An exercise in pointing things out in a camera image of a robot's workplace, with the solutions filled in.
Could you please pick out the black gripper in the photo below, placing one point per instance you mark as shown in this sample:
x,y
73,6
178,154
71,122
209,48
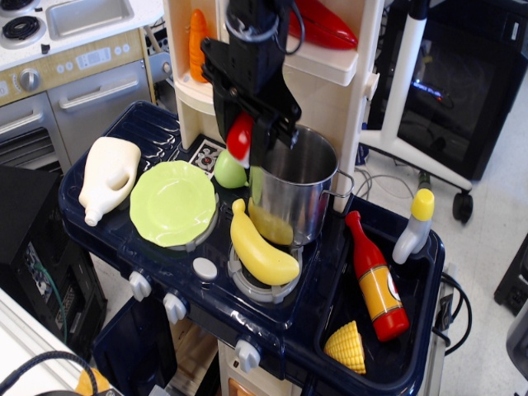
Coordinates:
x,y
248,77

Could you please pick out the red white toy sushi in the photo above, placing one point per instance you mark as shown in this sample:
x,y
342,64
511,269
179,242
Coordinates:
x,y
240,138

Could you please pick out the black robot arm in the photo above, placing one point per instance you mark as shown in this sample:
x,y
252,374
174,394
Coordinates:
x,y
256,21

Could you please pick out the steel pot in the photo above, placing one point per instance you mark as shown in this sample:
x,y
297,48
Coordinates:
x,y
291,189

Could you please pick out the green toy pear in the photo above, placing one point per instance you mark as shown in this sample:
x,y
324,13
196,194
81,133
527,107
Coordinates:
x,y
228,172

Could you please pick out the cream toy kitchen shelf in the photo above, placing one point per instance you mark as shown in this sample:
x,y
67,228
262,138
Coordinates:
x,y
331,86

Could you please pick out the orange toy carrot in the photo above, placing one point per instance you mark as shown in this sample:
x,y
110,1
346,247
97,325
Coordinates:
x,y
198,32

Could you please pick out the green toy plate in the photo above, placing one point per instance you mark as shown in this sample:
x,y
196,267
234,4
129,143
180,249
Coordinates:
x,y
172,204

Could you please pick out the red toy pepper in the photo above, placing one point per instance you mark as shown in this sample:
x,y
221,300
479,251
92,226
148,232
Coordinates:
x,y
322,27

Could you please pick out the navy toy kitchen stove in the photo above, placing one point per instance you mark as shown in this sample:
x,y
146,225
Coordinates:
x,y
290,336

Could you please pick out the cream toy jug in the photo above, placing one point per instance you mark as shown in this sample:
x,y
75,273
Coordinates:
x,y
109,176

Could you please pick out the yellow toy banana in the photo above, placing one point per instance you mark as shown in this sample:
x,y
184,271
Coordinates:
x,y
266,263

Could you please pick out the white rolling stand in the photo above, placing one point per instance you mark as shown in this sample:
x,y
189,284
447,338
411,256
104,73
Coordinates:
x,y
386,140

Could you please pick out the grey round stove button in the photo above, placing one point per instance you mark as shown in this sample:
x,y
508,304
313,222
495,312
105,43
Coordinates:
x,y
205,269

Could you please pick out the grey wooden toy kitchen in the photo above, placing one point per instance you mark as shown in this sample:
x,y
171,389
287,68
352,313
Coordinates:
x,y
68,69

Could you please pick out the grey stove knob left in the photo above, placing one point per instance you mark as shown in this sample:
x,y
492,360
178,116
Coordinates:
x,y
139,286

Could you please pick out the grey stove knob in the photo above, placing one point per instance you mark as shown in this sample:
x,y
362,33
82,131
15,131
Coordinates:
x,y
176,308
139,286
248,356

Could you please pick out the grey stove knob middle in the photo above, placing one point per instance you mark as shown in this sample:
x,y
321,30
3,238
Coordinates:
x,y
176,308

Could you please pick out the grey yellow toy faucet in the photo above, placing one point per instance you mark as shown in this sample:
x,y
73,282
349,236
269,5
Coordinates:
x,y
413,238

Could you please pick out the black cabinet with screen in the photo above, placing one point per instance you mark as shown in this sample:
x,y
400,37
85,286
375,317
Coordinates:
x,y
469,69

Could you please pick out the grey stove knob right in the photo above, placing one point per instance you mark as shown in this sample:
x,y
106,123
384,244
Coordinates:
x,y
248,356

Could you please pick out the red yellow toy bottle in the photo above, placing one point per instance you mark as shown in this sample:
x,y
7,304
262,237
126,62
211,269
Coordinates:
x,y
387,314

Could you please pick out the yellow toy corn piece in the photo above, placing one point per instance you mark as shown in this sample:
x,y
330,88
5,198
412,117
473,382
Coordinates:
x,y
345,346

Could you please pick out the black computer tower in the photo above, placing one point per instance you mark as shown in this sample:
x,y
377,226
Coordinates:
x,y
42,268

